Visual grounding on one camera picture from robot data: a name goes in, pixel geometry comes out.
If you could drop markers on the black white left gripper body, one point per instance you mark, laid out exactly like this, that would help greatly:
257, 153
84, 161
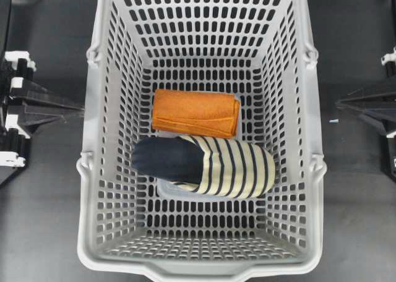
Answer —
16, 66

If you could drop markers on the striped cream navy slipper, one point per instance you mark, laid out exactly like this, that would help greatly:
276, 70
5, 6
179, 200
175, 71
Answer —
207, 165

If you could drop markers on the grey plastic shopping basket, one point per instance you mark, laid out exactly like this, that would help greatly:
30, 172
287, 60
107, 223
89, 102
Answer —
260, 51

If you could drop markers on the folded orange cloth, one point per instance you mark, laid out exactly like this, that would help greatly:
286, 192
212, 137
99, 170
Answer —
196, 113

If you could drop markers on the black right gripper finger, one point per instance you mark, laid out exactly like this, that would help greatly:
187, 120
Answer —
375, 118
368, 99

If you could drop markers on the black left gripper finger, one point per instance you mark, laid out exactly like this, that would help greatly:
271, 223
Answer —
27, 90
31, 117

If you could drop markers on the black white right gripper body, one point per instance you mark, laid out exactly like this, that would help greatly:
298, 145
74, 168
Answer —
388, 61

